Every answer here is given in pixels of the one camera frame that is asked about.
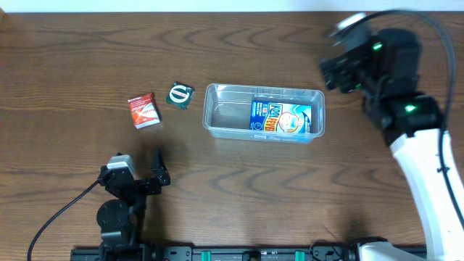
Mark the red ActiFast medicine box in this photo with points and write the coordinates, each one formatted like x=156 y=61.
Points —
x=144 y=111

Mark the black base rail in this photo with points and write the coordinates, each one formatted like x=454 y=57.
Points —
x=187 y=253

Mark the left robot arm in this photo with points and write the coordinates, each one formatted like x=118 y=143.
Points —
x=121 y=219

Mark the green round-logo box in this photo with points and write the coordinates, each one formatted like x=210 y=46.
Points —
x=180 y=95

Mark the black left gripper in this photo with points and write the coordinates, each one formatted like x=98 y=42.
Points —
x=143 y=185

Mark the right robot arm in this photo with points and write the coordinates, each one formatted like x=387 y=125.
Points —
x=383 y=66

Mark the clear plastic container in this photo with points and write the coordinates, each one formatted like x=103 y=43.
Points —
x=227 y=110

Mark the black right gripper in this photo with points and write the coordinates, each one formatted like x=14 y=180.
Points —
x=334 y=72

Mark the blue Kool Fever box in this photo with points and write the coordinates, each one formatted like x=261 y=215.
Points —
x=280 y=117

